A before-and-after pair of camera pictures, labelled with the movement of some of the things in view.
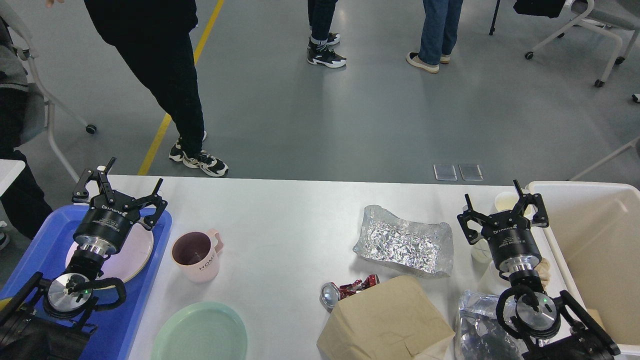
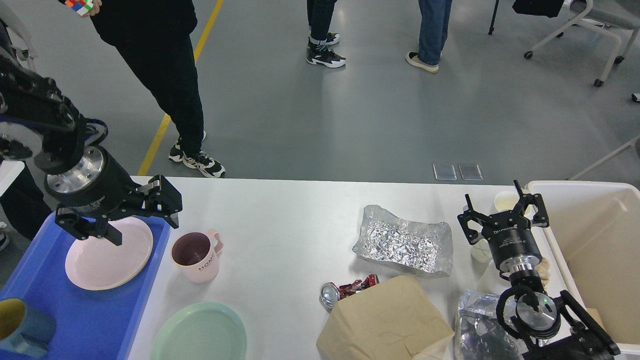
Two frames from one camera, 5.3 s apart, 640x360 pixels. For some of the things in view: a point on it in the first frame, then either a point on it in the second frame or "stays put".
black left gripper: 110,215 to 96,188
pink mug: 197,254 stays put
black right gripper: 510,237 stays put
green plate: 204,330 stays put
